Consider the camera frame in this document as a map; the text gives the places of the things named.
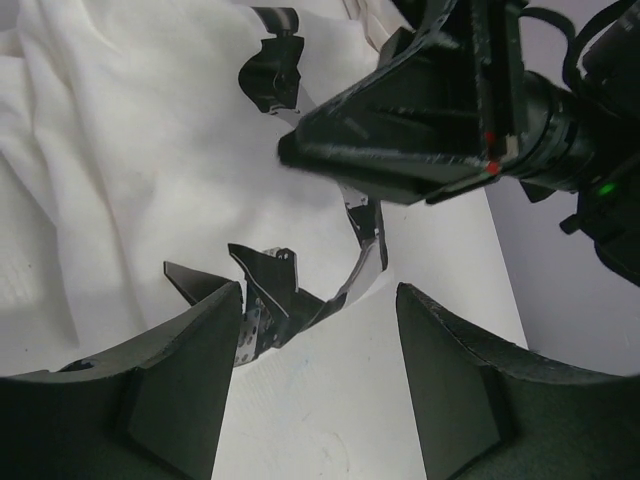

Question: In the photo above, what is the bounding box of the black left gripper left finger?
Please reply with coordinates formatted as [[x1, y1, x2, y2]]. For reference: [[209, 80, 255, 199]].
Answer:
[[1, 282, 241, 479]]

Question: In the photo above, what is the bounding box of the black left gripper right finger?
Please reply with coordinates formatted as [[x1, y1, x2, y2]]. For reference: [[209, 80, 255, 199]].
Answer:
[[396, 283, 639, 479]]

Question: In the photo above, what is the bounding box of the plain white t-shirt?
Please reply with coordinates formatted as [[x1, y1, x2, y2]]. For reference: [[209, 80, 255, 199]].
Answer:
[[1, 1, 525, 376]]

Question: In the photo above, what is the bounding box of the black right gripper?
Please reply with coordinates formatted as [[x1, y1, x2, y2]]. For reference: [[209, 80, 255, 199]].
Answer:
[[277, 1, 600, 204]]

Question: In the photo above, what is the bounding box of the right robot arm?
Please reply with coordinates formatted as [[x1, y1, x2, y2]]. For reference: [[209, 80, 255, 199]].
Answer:
[[277, 1, 639, 283]]

